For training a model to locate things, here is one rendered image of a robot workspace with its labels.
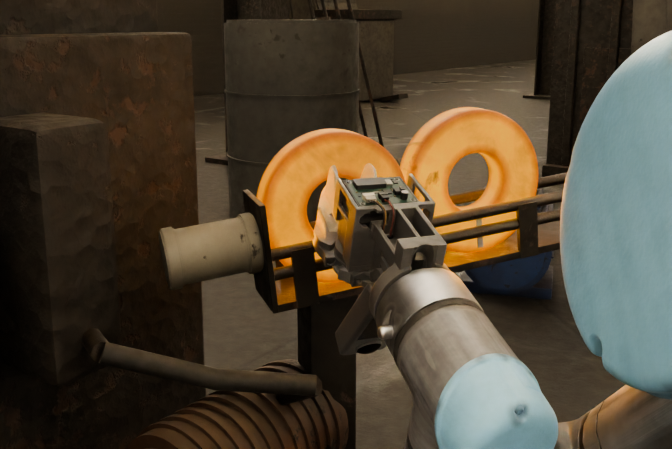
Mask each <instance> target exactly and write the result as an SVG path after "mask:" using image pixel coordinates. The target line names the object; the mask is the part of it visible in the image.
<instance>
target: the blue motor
mask: <svg viewBox="0 0 672 449"><path fill-rule="evenodd" d="M553 208H554V204H549V205H545V206H540V207H537V214H538V213H543V212H547V211H552V210H553ZM551 258H552V259H553V258H554V251H550V252H545V253H541V254H539V255H535V256H531V257H526V258H522V259H520V258H519V259H514V260H510V261H505V262H501V263H496V264H492V265H488V266H483V267H479V268H474V269H470V270H465V271H463V272H462V274H461V276H460V279H461V280H462V282H463V283H464V284H465V286H466V287H467V288H468V290H469V291H470V292H471V293H481V294H492V295H502V296H513V297H524V298H534V299H545V300H551V299H552V282H553V266H549V265H550V262H551Z"/></svg>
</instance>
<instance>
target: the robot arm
mask: <svg viewBox="0 0 672 449"><path fill-rule="evenodd" d="M415 187H416V188H417V189H418V190H419V191H420V193H421V194H422V195H423V197H424V198H425V202H420V201H419V200H418V199H417V197H416V196H415V195H414V193H415ZM435 205H436V203H435V202H434V200H433V199H432V198H431V197H430V195H429V194H428V193H427V192H426V190H425V189H424V188H423V187H422V185H421V184H420V183H419V182H418V180H417V179H416V178H415V177H414V175H413V174H412V173H411V174H409V175H408V181H407V184H406V183H405V182H404V181H403V179H402V178H401V177H400V176H398V177H377V172H376V169H375V167H374V166H373V165H372V164H371V163H367V164H366V165H365V167H364V170H363V172H362V175H361V178H360V179H353V180H342V181H341V179H340V178H338V171H337V169H336V166H335V165H333V166H331V167H330V170H329V174H328V178H327V183H326V186H325V187H324V188H323V190H322V192H321V195H320V200H319V205H318V211H317V219H316V224H315V227H314V234H313V246H314V249H315V251H316V252H317V254H318V255H319V256H320V257H321V258H322V260H323V262H324V266H325V267H328V266H332V267H333V270H334V271H335V273H336V274H337V275H338V279H339V280H342V281H345V282H346V283H348V284H350V285H351V287H357V286H363V287H364V290H363V291H362V293H361V294H360V296H359V297H358V299H357V300H356V302H355V303H354V305H353V306H352V308H351V309H350V311H349V312H348V314H347V315H346V317H345V318H344V320H343V321H342V323H341V324H340V326H339V327H338V329H337V330H336V332H335V337H336V341H337V345H338V349H339V353H340V354H341V355H350V354H356V353H358V354H370V353H373V352H375V351H377V350H382V349H384V348H385V347H386V346H387V347H388V349H389V351H390V353H391V354H392V356H393V358H394V360H395V363H396V365H397V367H398V369H399V371H400V373H401V375H402V377H403V378H404V380H405V382H406V384H407V386H408V388H409V389H410V391H411V393H412V396H413V408H412V413H411V417H410V422H409V427H408V433H407V438H406V442H405V447H404V449H672V30H671V31H669V32H666V33H664V34H662V35H660V36H658V37H656V38H655V39H653V40H651V41H650V42H648V43H647V44H645V45H644V46H642V47H641V48H639V49H638V50H637V51H636V52H634V53H633V54H632V55H631V56H630V57H629V58H628V59H626V60H625V61H624V62H623V63H622V64H621V65H620V67H619V68H618V69H617V70H616V71H615V72H614V73H613V74H612V76H611V77H610V78H609V79H608V81H607V82H606V83H605V85H604V86H603V88H602V89H601V91H600V92H599V94H598V95H597V97H596V98H595V100H594V102H593V104H592V105H591V107H590V109H589V111H588V113H587V115H586V117H585V119H584V122H583V124H582V126H581V128H580V131H579V133H578V136H577V139H576V142H575V144H574V147H573V151H572V156H571V162H570V166H569V169H568V172H567V175H566V178H565V183H564V189H563V196H562V204H561V215H560V254H561V265H562V273H563V280H564V285H565V290H566V294H567V298H568V302H569V306H570V309H571V312H572V315H573V318H574V320H575V323H576V325H577V328H578V330H579V332H580V334H581V336H582V338H583V340H584V342H585V344H586V345H587V347H588V348H589V350H590V351H591V352H592V353H593V354H594V355H596V356H599V357H602V362H603V366H604V368H605V369H606V371H608V372H609V373H610V374H611V375H612V376H614V377H615V378H616V379H618V380H619V381H621V382H622V383H624V384H626V385H625V386H623V387H622V388H621V389H619V390H618V391H617V392H615V393H614V394H612V395H611V396H610V397H608V398H607V399H606V400H604V401H603V402H601V403H600V404H598V405H597V406H595V407H594V408H592V409H591V410H590V411H588V412H587V413H586V414H584V415H583V416H581V417H580V418H578V419H576V420H573V421H568V422H561V423H558V421H557V417H556V415H555V412H554V410H553V409H552V407H551V406H550V404H549V403H548V401H547V400H546V398H545V397H544V395H543V394H542V392H541V390H540V387H539V384H538V382H537V380H536V378H535V376H534V375H533V374H532V372H531V371H530V370H529V369H528V368H527V366H526V365H525V364H524V363H522V362H521V361H520V360H519V359H518V357H517V356H516V355H515V353H514V352H513V351H512V349H511V348H510V347H509V345H508V344H507V343H506V341H505V340H504V339H503V337H502V336H501V335H500V333H499V332H498V331H497V329H496V328H495V327H494V325H493V324H492V323H491V321H490V320H489V319H488V317H487V316H486V315H485V313H484V311H483V309H482V307H481V306H480V305H479V303H478V302H477V301H476V299H475V298H474V297H473V295H472V294H471V292H470V291H469V290H468V288H467V287H466V286H465V284H464V283H463V282H462V280H461V279H460V278H459V277H458V276H456V275H455V274H454V273H453V272H451V271H450V270H449V268H448V267H447V266H446V264H445V263H444V258H445V254H446V249H447V243H446V242H445V241H444V239H443V238H442V237H441V235H440V234H439V233H438V232H437V230H436V229H435V228H434V226H433V225H432V221H433V216H434V210H435ZM422 209H423V211H422Z"/></svg>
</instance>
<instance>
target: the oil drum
mask: <svg viewBox="0 0 672 449"><path fill-rule="evenodd" d="M224 50H225V82H226V89H224V92H225V93H226V114H227V146H228V151H227V153H226V156H227V158H228V178H229V210H230V219H232V218H236V217H237V216H238V214H242V213H245V206H244V199H243V190H247V189H248V190H249V191H250V192H251V193H252V194H253V195H254V196H255V197H257V191H258V187H259V184H260V181H261V178H262V176H263V173H264V171H265V170H266V168H267V166H268V165H269V163H270V162H271V160H272V159H273V158H274V156H275V155H276V154H277V153H278V152H279V151H280V150H281V149H282V148H283V147H284V146H286V145H287V144H288V143H289V142H291V141H292V140H294V139H296V138H297V137H299V136H301V135H304V134H306V133H309V132H312V131H315V130H320V129H329V128H336V129H344V130H349V131H353V132H355V133H358V118H359V92H360V88H359V23H356V20H330V17H316V20H226V23H224ZM326 183H327V180H326V181H324V182H322V183H321V184H320V185H318V186H317V187H316V188H315V189H314V191H313V192H312V194H311V196H310V198H309V200H308V204H307V218H308V221H309V222H312V221H316V219H317V211H318V205H319V200H320V195H321V192H322V190H323V188H324V187H325V186H326Z"/></svg>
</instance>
